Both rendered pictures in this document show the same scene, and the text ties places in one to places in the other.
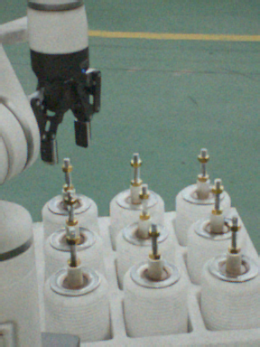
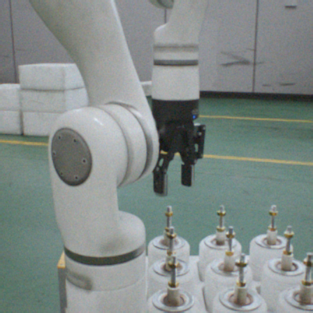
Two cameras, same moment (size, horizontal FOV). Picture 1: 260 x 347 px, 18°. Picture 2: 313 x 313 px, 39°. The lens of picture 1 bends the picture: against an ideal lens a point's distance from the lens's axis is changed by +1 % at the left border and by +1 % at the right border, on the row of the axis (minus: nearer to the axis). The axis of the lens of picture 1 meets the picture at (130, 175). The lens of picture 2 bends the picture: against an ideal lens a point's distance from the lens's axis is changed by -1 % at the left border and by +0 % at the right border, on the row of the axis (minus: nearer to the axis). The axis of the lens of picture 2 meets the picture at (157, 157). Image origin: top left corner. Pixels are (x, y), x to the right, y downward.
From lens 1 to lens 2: 0.39 m
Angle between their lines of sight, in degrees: 13
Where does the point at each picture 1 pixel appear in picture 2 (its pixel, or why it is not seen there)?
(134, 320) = not seen: outside the picture
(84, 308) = not seen: outside the picture
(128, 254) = (215, 282)
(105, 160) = (189, 224)
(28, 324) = not seen: outside the picture
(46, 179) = (149, 233)
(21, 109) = (144, 116)
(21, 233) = (134, 238)
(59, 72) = (174, 116)
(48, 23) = (169, 75)
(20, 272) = (130, 278)
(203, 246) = (277, 279)
